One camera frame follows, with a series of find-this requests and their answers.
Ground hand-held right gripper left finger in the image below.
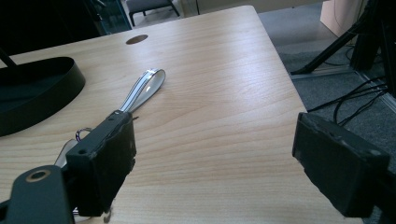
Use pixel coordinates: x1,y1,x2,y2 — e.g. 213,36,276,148
65,110,137,217

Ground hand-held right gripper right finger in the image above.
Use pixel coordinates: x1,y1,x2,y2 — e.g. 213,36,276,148
291,112,391,218

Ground striped lanyard strap with ring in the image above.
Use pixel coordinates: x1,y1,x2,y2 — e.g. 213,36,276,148
54,68,167,167

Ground black oval tray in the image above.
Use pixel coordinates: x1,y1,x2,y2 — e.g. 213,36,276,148
0,56,87,137

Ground wooden table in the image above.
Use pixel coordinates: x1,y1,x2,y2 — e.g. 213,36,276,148
0,5,363,224

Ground black tripod stand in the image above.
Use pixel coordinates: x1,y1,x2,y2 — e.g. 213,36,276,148
290,0,396,97

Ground beige cabinet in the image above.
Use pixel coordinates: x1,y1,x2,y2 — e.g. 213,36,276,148
319,0,368,38

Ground dark chair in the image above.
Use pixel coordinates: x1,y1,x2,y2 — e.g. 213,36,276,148
125,0,181,27

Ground black floor cables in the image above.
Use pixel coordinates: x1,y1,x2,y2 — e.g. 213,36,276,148
307,76,390,127

